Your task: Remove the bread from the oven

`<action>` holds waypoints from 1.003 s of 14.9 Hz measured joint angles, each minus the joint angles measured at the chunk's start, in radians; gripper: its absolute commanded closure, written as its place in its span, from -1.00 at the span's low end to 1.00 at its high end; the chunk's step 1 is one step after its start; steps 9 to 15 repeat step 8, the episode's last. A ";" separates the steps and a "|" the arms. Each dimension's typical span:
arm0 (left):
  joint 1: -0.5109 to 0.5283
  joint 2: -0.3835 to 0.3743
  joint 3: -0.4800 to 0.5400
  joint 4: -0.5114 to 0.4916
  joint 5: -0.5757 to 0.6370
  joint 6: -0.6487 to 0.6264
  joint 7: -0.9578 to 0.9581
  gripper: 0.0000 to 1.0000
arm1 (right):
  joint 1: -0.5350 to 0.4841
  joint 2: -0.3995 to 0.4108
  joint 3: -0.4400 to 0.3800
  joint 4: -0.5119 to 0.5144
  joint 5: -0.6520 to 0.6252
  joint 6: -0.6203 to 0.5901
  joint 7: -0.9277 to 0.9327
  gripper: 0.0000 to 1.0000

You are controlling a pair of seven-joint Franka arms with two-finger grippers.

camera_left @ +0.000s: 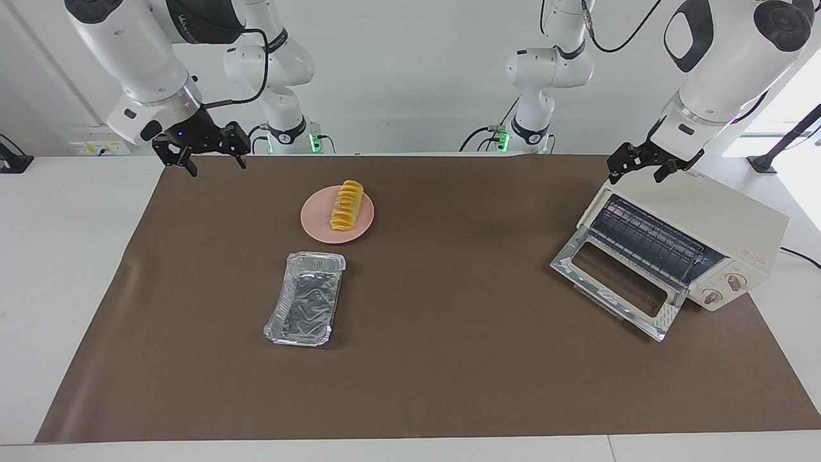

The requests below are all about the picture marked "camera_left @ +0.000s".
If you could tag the aluminium foil tray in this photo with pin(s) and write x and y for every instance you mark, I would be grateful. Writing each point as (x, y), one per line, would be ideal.
(304, 301)

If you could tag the sliced golden bread loaf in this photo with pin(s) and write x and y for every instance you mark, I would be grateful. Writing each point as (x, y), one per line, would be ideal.
(346, 205)

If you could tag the cream oven knob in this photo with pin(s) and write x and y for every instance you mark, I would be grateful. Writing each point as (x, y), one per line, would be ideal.
(736, 281)
(712, 296)

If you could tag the small black stand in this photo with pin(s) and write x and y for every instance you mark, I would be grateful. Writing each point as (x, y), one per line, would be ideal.
(13, 160)

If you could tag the cream white toaster oven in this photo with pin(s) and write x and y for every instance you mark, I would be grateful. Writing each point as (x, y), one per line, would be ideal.
(725, 218)

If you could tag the black angled pole stand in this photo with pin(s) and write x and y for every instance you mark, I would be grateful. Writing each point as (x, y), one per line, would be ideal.
(779, 147)

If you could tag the white wall power outlet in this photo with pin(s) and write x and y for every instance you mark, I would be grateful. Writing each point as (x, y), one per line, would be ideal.
(96, 144)

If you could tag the glass oven door metal frame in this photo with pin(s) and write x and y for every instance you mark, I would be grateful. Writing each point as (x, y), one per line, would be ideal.
(667, 314)

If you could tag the brown table mat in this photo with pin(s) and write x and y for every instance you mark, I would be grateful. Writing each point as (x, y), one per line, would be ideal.
(449, 359)

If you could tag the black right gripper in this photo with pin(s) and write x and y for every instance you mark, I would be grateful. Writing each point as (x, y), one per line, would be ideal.
(192, 135)

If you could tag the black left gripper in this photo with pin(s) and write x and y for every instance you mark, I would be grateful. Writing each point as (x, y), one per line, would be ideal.
(673, 157)

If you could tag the pink round plate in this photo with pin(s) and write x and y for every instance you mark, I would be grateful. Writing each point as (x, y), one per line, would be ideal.
(317, 224)

